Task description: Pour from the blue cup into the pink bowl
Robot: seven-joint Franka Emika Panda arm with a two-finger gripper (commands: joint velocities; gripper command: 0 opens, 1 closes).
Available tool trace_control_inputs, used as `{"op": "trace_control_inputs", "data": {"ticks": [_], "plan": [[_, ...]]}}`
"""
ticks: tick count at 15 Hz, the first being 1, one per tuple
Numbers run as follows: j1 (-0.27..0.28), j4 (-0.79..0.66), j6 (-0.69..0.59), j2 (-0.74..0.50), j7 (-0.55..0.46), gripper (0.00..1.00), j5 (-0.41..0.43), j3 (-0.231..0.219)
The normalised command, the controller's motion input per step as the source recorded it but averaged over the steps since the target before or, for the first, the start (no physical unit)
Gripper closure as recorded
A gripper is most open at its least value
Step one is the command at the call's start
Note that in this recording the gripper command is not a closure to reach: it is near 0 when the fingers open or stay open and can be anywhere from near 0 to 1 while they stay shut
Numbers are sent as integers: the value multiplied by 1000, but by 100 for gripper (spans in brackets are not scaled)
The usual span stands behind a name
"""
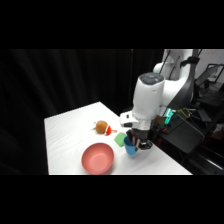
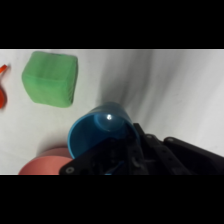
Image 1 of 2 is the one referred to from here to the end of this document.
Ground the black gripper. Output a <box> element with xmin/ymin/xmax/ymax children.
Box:
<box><xmin>125</xmin><ymin>127</ymin><xmax>155</xmax><ymax>151</ymax></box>

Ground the blue plastic cup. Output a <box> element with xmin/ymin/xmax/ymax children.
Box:
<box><xmin>123</xmin><ymin>135</ymin><xmax>139</xmax><ymax>157</ymax></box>

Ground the pink plastic bowl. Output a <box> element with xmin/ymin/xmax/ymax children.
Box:
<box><xmin>81</xmin><ymin>142</ymin><xmax>116</xmax><ymax>175</ymax></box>

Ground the green foam block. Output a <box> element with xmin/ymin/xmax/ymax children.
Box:
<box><xmin>113</xmin><ymin>131</ymin><xmax>128</xmax><ymax>148</ymax></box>

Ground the brown plush toy, red hat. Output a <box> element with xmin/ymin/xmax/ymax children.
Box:
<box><xmin>93</xmin><ymin>120</ymin><xmax>118</xmax><ymax>136</ymax></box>

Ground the green base light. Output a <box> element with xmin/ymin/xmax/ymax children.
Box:
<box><xmin>162</xmin><ymin>107</ymin><xmax>177</xmax><ymax>124</ymax></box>

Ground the black robot stand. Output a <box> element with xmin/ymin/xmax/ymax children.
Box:
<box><xmin>122</xmin><ymin>99</ymin><xmax>224</xmax><ymax>176</ymax></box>

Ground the dark laptop screen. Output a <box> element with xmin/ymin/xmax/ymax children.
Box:
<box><xmin>194</xmin><ymin>63</ymin><xmax>224</xmax><ymax>90</ymax></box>

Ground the black curtain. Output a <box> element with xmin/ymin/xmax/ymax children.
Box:
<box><xmin>0</xmin><ymin>49</ymin><xmax>166</xmax><ymax>176</ymax></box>

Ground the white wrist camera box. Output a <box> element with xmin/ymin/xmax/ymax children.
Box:
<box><xmin>119</xmin><ymin>111</ymin><xmax>136</xmax><ymax>129</ymax></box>

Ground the yellow cable bundle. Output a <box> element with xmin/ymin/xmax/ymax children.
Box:
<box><xmin>175</xmin><ymin>105</ymin><xmax>196</xmax><ymax>119</ymax></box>

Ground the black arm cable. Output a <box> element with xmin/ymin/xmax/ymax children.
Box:
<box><xmin>166</xmin><ymin>49</ymin><xmax>203</xmax><ymax>111</ymax></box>

